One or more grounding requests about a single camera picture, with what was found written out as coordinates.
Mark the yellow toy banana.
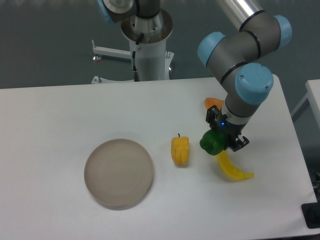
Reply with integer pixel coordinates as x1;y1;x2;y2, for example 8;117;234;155
216;150;255;181

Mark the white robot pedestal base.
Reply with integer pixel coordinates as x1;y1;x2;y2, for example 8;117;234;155
92;8;174;82

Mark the orange toy vegetable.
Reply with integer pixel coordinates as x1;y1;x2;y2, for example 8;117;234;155
204;97;225;110

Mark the green toy pepper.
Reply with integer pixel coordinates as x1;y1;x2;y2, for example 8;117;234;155
199;129;227;156

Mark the yellow toy pepper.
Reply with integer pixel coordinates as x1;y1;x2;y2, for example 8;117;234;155
170;133;190;167

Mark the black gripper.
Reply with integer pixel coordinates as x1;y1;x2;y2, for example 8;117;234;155
205;104;250;152

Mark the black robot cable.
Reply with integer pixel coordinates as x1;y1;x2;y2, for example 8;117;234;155
131;32;145;82

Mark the beige round plate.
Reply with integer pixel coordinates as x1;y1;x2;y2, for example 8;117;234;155
83;138;155;210

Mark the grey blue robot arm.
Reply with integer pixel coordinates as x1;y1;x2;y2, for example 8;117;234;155
97;0;292;156

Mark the white side table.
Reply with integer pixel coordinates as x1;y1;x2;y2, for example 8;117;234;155
290;79;320;125

